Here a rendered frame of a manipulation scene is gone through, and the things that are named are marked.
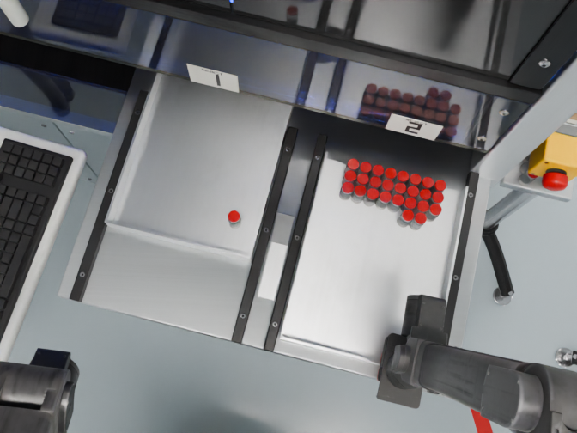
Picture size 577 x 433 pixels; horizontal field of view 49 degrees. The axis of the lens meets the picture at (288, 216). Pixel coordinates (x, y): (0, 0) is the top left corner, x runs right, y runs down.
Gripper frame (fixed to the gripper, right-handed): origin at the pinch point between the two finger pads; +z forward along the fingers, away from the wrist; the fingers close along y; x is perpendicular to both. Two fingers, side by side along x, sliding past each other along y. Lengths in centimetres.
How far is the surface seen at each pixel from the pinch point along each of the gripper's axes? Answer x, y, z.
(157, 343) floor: 55, -1, 90
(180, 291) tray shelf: 38.2, 4.7, 2.2
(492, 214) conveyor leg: -30, 56, 63
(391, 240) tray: 4.4, 22.6, 1.4
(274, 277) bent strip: 23.1, 11.1, 1.8
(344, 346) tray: 8.5, 2.5, 2.0
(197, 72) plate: 43, 38, -14
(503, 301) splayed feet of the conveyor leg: -46, 38, 88
